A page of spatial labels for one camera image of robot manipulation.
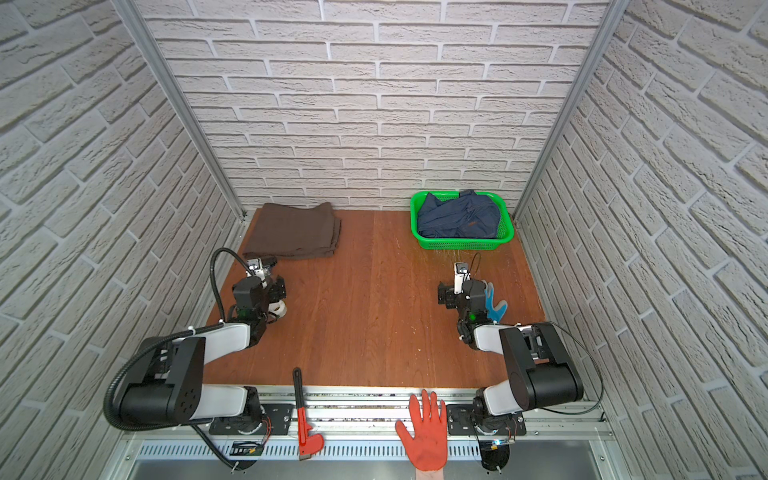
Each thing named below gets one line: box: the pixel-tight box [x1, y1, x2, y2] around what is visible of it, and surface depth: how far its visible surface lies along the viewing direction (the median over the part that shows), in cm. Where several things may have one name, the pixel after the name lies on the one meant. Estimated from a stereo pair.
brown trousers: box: [243, 202, 341, 260], surface depth 115 cm
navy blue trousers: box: [418, 189, 501, 239], surface depth 113 cm
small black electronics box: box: [229, 440, 263, 456], surface depth 74 cm
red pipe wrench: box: [293, 367, 324, 461], surface depth 72 cm
